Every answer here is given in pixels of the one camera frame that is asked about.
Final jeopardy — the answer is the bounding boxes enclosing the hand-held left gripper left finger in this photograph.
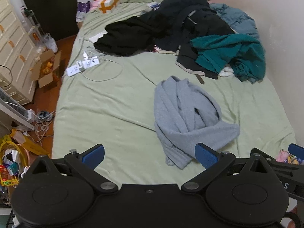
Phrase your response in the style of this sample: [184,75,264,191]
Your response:
[28,144,119,194]

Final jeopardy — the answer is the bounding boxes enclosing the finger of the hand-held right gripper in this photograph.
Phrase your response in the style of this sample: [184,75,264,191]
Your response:
[288,143,304,165]

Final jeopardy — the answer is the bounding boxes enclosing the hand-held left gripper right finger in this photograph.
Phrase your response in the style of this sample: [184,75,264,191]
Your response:
[181,142,273,194]

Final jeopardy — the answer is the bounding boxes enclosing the grey sweatpants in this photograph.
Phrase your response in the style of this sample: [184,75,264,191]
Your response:
[154,75,241,170]

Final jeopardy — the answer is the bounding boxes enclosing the pink printed packet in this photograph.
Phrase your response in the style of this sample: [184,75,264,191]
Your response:
[275,149,300,165]

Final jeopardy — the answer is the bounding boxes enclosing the yellow paper bag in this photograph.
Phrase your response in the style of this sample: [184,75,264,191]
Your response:
[11,128,50,157]

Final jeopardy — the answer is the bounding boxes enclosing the grey sneakers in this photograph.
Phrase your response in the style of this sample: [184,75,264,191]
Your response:
[36,110,55,124]

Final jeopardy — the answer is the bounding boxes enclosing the white fluffy cloth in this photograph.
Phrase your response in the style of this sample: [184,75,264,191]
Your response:
[218,66,236,78]

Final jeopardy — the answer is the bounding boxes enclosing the white power strip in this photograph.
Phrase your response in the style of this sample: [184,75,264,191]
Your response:
[66,62,83,77]
[81,56,100,70]

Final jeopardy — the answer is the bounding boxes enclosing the yellow plastic basket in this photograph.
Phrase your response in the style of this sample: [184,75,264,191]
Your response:
[0,134,30,187]

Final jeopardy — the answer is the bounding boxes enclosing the white electric heater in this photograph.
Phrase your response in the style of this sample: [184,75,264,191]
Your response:
[0,88,35,131]

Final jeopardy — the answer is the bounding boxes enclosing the dark pants with beige waistband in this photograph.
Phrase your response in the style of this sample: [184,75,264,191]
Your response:
[176,44,219,80]

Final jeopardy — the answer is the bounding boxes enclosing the open cardboard box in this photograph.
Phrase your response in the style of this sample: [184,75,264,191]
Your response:
[31,49,63,89]

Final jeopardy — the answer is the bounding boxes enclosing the teal garment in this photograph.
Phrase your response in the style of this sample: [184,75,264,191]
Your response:
[190,34,266,83]

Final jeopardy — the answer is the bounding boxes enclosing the clear plastic bag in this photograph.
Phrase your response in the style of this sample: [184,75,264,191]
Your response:
[42,33,58,53]

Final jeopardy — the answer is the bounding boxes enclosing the cream drawer cabinet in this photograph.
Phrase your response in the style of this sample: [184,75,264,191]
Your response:
[0,0,37,105]

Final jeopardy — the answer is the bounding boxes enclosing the blue-grey garment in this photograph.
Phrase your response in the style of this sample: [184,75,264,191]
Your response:
[209,3,260,40]

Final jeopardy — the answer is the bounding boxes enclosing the purple bag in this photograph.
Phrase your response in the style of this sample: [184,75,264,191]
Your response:
[76,1,91,23]

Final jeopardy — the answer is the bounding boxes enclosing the black jacket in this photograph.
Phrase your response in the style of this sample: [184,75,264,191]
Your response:
[140,0,234,53]

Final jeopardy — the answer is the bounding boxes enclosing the white box with orange ribbon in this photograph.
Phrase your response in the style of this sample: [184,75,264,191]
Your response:
[98,0,120,14]

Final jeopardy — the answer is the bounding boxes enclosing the dark door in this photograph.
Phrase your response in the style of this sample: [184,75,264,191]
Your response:
[18,0,80,41]

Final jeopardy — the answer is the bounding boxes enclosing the white floor cable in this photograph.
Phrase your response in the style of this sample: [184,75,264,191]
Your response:
[34,121,51,144]

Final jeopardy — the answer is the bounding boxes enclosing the white charging cable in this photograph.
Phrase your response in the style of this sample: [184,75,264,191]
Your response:
[81,49,123,81]

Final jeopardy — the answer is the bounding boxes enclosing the black cable loop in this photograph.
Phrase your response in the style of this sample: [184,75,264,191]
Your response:
[0,64,12,88]

